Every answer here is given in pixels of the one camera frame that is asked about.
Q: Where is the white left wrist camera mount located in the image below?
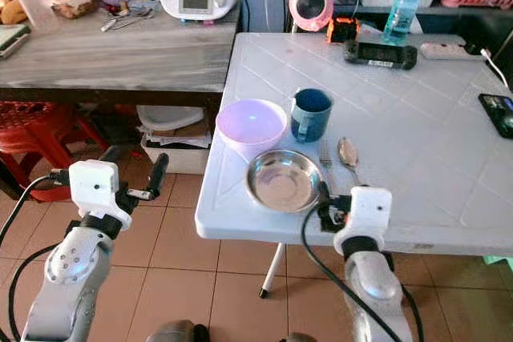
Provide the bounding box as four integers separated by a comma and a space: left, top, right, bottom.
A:
68, 159, 131, 221

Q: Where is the brown bread roll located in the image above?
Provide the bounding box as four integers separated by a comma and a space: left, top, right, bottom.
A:
0, 0, 29, 25

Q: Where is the metal table spoon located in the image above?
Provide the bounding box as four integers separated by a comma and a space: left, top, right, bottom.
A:
337, 136, 363, 189

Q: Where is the pink round appliance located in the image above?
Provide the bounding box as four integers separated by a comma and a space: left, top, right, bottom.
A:
289, 0, 335, 33

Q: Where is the stainless steel plate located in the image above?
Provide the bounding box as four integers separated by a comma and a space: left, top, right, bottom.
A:
245, 149, 325, 214

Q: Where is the metal fork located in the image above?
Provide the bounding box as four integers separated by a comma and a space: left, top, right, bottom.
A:
319, 141, 337, 191

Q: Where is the blue mug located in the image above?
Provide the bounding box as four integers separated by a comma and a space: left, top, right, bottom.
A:
290, 88, 334, 144

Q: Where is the black appliance power cable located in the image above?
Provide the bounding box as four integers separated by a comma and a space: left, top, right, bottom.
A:
236, 0, 249, 34

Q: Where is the grey left robot leg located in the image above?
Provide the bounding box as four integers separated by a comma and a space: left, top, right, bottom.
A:
146, 320, 209, 342

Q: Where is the white metal table leg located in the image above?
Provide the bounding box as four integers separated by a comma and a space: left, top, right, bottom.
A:
259, 243, 287, 299

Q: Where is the white storage box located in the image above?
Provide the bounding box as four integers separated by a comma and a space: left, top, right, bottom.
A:
143, 138, 209, 175

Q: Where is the metal cutlery piece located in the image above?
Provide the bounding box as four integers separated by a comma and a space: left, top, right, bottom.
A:
100, 12, 129, 32
116, 7, 155, 29

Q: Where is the grey wooden counter table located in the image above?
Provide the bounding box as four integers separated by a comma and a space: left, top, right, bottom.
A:
0, 10, 240, 107

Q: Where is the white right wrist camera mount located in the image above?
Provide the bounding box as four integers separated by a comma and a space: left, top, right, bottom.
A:
335, 187, 394, 251

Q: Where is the black handheld controller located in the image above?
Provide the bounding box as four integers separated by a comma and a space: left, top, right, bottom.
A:
343, 40, 418, 70

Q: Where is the large purple plastic bowl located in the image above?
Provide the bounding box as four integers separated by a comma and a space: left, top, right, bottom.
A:
215, 99, 288, 163

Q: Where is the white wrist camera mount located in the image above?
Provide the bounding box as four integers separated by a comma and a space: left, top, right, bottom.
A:
68, 159, 131, 221
335, 187, 394, 251

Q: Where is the white power strip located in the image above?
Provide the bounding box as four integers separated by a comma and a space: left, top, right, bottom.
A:
419, 42, 482, 62

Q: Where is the white plastic basin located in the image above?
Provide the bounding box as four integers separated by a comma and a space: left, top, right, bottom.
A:
136, 106, 204, 132

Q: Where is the black left arm long cable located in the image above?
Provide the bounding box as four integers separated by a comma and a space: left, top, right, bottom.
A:
0, 168, 71, 247

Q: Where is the clear blue water bottle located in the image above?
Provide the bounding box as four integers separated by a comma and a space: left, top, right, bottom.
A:
382, 0, 431, 46

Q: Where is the thin white cable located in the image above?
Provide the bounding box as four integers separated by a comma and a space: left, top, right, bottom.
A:
479, 48, 513, 91

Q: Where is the black smartphone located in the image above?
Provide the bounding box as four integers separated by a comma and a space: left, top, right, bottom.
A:
478, 93, 513, 139

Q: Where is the orange and black device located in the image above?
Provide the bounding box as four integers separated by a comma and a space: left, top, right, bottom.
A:
325, 16, 360, 44

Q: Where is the clear plastic food container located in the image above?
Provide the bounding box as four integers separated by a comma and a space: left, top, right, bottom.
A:
46, 0, 97, 19

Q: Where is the red plastic stool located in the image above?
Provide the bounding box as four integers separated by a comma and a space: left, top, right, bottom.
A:
0, 102, 107, 199

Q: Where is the green cutting board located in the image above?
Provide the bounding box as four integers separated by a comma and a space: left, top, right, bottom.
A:
0, 23, 31, 58

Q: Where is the white plastic folding table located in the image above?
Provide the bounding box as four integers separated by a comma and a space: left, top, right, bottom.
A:
196, 32, 513, 257

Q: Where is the black left arm short cable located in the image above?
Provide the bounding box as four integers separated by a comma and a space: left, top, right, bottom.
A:
6, 244, 67, 342

